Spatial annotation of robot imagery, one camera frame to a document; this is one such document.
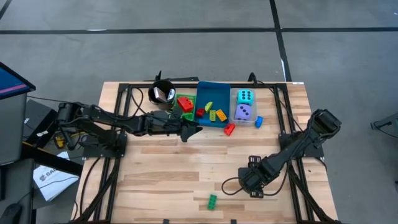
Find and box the black side desk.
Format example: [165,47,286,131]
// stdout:
[0,142,85,224]

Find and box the purple foam die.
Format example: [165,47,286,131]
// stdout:
[233,104,252,121]

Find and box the grey equipment piece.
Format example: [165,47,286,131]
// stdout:
[371,112,398,130]

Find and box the black equipment case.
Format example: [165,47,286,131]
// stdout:
[24,99,63,147]

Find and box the clear plastic bin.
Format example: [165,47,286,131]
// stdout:
[229,86,259,127]

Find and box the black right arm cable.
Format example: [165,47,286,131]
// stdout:
[221,176,290,197]

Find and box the black round cup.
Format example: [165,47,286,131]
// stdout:
[148,80,177,110]

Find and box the white printed paper sheet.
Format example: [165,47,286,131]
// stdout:
[32,151,81,202]

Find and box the cyan foam die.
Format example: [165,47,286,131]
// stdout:
[236,89,254,106]

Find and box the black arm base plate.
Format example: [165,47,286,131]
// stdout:
[279,133,325,159]
[83,133,127,159]

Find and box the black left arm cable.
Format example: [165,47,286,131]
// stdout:
[129,86,147,118]

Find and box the small red toy brick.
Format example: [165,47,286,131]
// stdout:
[223,123,236,137]

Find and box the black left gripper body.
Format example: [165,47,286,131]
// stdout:
[146,110,188,138]

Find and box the black computer mouse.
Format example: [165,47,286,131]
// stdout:
[0,202,22,224]

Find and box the green plastic basket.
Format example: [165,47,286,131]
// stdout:
[172,93,197,123]

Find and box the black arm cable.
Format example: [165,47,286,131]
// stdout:
[129,86,147,118]
[221,176,290,197]

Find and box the yellow toy brick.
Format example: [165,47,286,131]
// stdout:
[216,108,228,123]

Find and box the red white playing card box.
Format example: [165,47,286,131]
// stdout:
[153,86,168,103]

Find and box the large red toy brick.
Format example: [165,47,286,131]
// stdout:
[177,96,195,113]

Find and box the grey monitor blue screen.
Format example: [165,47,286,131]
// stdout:
[0,61,37,166]

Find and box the black floor cable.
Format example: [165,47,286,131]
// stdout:
[369,121,398,139]

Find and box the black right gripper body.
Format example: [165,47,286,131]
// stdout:
[238,161,272,192]

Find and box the blue plastic bin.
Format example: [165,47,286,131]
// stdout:
[195,81,231,128]

